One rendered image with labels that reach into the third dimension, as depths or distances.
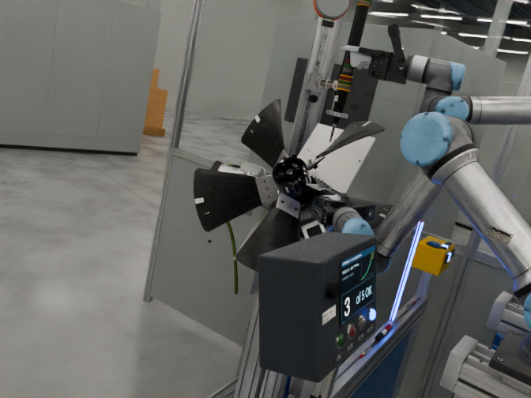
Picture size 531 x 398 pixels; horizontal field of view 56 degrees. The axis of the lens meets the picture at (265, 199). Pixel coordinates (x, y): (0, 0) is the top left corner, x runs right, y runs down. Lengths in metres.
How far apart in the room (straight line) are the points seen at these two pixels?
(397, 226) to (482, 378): 0.40
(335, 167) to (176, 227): 1.30
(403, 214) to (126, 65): 6.22
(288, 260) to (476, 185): 0.47
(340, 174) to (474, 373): 0.96
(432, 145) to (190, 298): 2.17
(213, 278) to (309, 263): 2.13
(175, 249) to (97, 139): 4.40
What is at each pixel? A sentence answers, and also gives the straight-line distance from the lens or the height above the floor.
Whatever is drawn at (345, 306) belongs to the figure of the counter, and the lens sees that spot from 0.85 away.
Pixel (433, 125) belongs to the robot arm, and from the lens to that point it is 1.10.
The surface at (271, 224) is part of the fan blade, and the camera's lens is 1.57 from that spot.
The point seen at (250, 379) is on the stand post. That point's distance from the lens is 2.09.
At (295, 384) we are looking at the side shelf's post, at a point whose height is 0.12.
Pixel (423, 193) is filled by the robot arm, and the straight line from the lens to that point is 1.28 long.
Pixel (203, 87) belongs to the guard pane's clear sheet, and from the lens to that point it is 2.84.
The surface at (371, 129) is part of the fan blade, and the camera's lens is 1.73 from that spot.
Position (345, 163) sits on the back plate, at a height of 1.24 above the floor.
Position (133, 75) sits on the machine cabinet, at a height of 1.14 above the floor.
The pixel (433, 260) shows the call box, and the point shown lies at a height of 1.03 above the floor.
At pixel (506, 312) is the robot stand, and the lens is 1.72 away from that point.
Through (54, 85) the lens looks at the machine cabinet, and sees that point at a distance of 6.91.
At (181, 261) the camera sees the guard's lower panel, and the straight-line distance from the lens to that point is 3.00.
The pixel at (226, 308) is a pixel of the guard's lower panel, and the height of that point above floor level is 0.22.
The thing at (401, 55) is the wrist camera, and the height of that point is 1.64.
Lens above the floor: 1.50
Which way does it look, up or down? 13 degrees down
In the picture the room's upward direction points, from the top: 13 degrees clockwise
